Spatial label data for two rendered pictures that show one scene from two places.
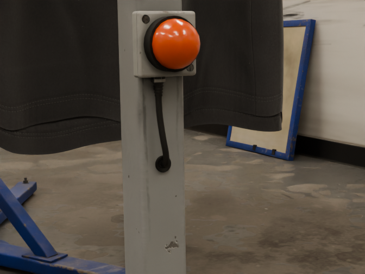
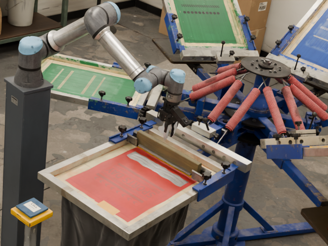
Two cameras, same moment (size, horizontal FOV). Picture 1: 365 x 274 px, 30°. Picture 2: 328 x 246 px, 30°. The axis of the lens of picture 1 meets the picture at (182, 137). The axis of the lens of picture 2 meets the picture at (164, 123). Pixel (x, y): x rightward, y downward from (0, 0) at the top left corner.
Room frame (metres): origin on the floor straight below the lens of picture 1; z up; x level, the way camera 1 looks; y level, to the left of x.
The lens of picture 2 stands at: (0.06, -2.11, 2.60)
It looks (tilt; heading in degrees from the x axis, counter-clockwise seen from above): 28 degrees down; 64
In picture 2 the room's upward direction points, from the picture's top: 10 degrees clockwise
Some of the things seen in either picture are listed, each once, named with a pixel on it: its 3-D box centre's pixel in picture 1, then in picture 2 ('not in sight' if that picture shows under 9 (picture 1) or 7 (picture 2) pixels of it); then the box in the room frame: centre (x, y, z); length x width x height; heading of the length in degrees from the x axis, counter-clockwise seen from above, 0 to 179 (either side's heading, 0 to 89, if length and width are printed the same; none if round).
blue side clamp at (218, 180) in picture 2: not in sight; (213, 182); (1.45, 0.06, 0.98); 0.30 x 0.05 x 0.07; 29
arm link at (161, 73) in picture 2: not in sight; (156, 76); (1.19, 0.37, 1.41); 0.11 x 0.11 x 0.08; 41
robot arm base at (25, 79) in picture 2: not in sight; (29, 72); (0.67, 0.79, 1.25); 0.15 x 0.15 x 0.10
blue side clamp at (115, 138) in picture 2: not in sight; (131, 136); (1.18, 0.55, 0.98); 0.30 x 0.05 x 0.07; 29
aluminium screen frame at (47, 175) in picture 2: not in sight; (139, 174); (1.11, 0.19, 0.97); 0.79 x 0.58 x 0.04; 29
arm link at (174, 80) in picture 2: not in sight; (175, 81); (1.27, 0.31, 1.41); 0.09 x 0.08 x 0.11; 131
